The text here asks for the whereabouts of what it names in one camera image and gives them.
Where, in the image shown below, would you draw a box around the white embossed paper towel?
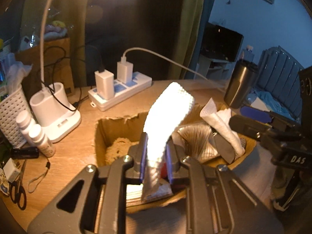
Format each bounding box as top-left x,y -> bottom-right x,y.
142,82 -> 195,199

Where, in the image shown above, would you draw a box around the brown paper bag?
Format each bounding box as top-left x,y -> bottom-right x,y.
15,37 -> 74,100

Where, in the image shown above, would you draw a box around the blue patterned blanket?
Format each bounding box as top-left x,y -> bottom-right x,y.
245,89 -> 301,123

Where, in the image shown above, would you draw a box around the white power strip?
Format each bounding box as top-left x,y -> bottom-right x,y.
88,72 -> 152,112

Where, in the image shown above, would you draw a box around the stainless steel tumbler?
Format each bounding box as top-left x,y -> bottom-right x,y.
224,59 -> 259,109

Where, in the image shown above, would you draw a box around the white desk lamp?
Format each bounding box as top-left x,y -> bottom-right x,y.
30,0 -> 81,142

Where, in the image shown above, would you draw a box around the clear plastic water bottle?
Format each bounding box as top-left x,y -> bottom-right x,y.
240,45 -> 254,62

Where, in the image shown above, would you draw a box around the white pill bottle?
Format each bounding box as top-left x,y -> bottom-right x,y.
16,110 -> 36,146
28,124 -> 56,157

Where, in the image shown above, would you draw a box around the black scissors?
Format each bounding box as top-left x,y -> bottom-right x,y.
10,160 -> 27,211

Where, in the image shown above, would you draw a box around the white plastic basket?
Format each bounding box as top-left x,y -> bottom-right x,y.
1,85 -> 31,148

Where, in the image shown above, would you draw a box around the grey padded headboard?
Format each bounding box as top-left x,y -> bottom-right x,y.
256,46 -> 304,108

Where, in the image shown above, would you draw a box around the brown teddy bear plush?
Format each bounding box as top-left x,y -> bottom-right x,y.
104,138 -> 136,165

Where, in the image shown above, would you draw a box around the black computer monitor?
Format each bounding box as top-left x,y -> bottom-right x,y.
200,23 -> 244,62

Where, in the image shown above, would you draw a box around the brown cardboard box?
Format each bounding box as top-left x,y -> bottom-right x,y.
94,102 -> 258,208

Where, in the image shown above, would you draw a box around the white charger with black cable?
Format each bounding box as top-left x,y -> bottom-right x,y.
95,70 -> 115,100

